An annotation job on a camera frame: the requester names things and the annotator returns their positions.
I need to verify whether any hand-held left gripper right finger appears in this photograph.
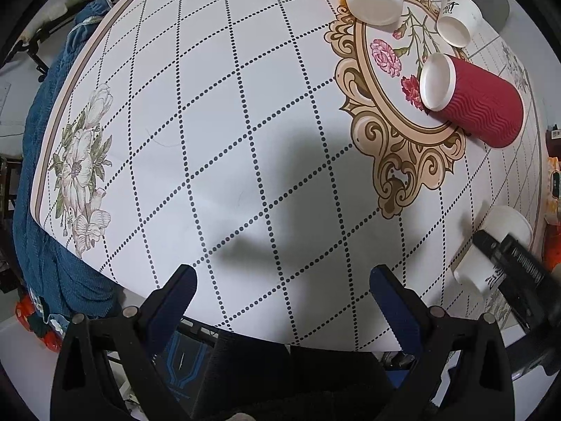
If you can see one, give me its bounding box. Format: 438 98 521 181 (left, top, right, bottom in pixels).
369 264 514 421

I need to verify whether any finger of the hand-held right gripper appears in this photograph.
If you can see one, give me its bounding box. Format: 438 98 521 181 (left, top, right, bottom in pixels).
472 229 536 332
501 233 552 316

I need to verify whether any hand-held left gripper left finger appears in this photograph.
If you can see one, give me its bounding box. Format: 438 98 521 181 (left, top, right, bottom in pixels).
50 264 198 421

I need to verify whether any plain white paper cup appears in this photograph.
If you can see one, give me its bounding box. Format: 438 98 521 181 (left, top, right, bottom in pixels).
453 205 534 295

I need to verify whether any red ripple paper cup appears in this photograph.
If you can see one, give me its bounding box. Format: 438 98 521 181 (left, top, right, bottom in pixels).
419 52 525 149

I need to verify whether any small white printed paper cup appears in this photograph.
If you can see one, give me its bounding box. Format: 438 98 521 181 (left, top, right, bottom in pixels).
437 0 483 47

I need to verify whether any orange red bag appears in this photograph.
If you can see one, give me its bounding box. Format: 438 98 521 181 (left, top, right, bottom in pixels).
15 293 64 352

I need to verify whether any teal blue cloth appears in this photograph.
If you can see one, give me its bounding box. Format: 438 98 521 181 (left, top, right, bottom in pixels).
12 0 126 332

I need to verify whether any floral checked tablecloth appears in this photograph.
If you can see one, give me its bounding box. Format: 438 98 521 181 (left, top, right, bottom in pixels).
28 0 548 352

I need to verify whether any black metal stand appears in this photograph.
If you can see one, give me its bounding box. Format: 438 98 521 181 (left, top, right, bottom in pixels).
18 26 60 83

